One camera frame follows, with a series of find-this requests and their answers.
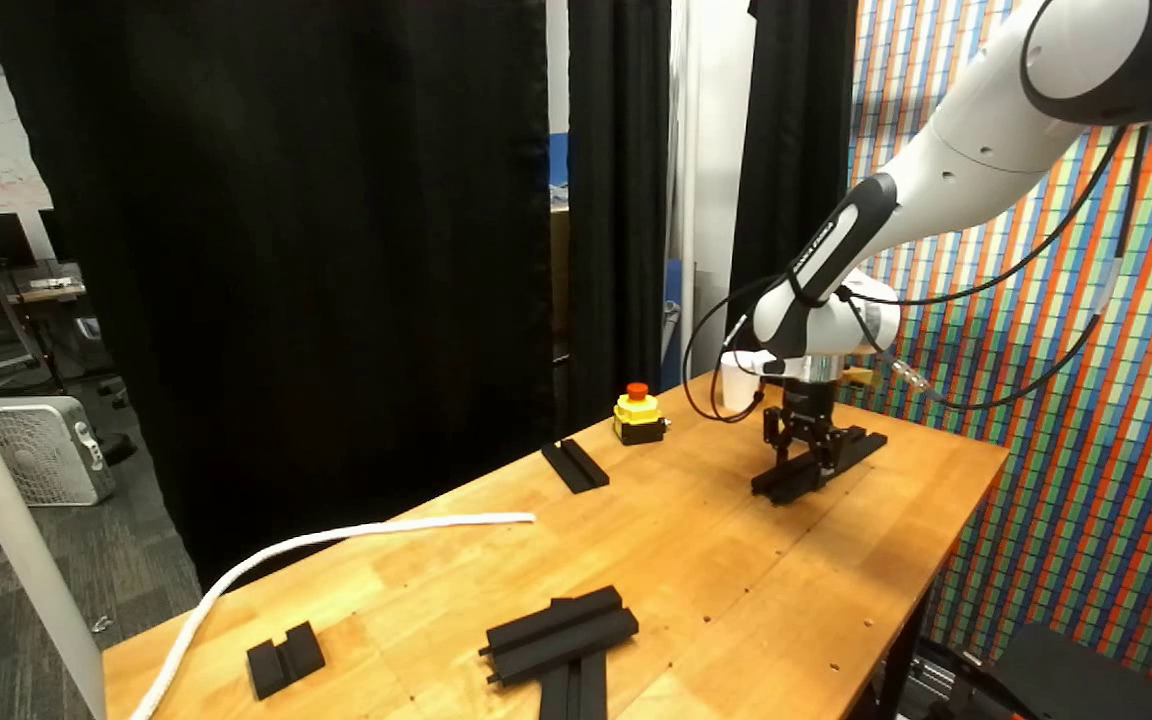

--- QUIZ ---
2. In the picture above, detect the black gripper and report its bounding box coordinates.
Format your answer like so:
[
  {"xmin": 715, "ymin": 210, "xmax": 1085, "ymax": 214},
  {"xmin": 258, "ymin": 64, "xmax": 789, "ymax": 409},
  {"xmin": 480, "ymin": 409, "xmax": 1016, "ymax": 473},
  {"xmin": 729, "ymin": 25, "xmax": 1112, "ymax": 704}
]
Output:
[{"xmin": 762, "ymin": 379, "xmax": 839, "ymax": 473}]

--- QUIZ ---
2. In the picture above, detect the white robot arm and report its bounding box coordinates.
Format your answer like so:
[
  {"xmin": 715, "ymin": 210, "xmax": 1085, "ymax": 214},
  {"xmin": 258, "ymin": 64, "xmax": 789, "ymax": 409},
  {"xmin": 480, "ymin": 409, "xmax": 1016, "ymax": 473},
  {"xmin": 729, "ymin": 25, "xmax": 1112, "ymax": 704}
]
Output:
[{"xmin": 749, "ymin": 0, "xmax": 1152, "ymax": 467}]

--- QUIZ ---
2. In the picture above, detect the yellow red emergency stop button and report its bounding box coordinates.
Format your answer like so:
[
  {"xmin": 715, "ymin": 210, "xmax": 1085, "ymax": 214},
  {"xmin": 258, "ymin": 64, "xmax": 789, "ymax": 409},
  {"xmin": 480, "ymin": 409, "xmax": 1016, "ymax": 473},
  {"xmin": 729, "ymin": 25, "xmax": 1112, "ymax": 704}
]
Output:
[{"xmin": 611, "ymin": 379, "xmax": 668, "ymax": 442}]

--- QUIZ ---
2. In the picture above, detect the short black board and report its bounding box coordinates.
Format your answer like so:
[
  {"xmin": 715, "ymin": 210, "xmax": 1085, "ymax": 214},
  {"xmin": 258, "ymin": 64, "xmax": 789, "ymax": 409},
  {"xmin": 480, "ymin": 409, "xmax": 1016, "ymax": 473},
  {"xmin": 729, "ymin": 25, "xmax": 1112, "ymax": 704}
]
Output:
[{"xmin": 538, "ymin": 440, "xmax": 608, "ymax": 493}]

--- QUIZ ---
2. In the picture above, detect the colourful patterned panel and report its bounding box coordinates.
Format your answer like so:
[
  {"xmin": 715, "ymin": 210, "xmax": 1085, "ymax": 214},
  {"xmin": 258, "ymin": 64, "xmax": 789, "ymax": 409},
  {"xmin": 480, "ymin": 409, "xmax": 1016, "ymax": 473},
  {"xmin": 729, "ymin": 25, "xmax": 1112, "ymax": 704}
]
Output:
[{"xmin": 839, "ymin": 0, "xmax": 1152, "ymax": 704}]

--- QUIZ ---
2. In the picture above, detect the bottom long black board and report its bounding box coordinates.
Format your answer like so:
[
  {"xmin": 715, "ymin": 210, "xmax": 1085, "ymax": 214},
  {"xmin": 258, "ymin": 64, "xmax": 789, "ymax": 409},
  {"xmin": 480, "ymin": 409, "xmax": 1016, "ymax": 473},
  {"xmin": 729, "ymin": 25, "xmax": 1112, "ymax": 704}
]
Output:
[{"xmin": 538, "ymin": 656, "xmax": 608, "ymax": 720}]

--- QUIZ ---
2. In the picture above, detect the black curtain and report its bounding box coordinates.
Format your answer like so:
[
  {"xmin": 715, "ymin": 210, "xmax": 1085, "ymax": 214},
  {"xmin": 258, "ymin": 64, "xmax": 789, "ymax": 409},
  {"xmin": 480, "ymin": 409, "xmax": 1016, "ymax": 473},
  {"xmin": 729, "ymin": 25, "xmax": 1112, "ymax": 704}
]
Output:
[{"xmin": 0, "ymin": 0, "xmax": 552, "ymax": 579}]

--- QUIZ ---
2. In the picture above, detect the small black block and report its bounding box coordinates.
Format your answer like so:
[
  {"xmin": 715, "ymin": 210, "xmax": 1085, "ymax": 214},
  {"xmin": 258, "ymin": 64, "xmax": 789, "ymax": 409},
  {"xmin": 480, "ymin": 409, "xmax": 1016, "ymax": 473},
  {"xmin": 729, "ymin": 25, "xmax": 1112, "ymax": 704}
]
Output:
[{"xmin": 249, "ymin": 624, "xmax": 323, "ymax": 698}]

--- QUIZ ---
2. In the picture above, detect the grey computer case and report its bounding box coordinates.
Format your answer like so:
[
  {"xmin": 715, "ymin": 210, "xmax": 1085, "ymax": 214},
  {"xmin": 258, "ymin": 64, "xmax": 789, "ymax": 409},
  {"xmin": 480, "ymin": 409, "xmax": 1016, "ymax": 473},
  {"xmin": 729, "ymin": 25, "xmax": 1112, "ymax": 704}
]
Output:
[{"xmin": 0, "ymin": 396, "xmax": 116, "ymax": 509}]

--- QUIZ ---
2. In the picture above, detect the white metal pole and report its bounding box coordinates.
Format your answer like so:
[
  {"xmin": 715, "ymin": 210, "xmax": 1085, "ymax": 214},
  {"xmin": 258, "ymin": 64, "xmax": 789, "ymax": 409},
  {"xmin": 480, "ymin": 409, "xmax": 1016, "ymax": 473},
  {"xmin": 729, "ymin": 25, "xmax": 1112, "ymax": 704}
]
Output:
[{"xmin": 0, "ymin": 454, "xmax": 105, "ymax": 720}]

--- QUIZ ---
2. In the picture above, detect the yellow white wrist camera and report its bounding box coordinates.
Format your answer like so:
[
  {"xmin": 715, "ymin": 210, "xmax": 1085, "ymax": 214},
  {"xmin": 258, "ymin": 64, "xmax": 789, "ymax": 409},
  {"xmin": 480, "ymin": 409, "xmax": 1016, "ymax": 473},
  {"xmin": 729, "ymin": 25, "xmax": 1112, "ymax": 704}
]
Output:
[{"xmin": 720, "ymin": 347, "xmax": 777, "ymax": 377}]

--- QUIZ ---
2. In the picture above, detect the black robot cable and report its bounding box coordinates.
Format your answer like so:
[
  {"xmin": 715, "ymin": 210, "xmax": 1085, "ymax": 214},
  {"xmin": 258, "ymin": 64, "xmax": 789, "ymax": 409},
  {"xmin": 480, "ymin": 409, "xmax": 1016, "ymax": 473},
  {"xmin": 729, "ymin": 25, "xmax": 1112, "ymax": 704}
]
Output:
[{"xmin": 674, "ymin": 122, "xmax": 1152, "ymax": 429}]

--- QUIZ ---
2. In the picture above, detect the white cable conduit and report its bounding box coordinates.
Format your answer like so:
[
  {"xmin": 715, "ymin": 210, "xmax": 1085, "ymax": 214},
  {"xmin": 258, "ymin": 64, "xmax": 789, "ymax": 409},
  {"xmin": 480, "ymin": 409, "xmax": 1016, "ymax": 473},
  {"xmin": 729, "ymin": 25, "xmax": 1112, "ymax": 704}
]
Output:
[{"xmin": 125, "ymin": 509, "xmax": 538, "ymax": 720}]

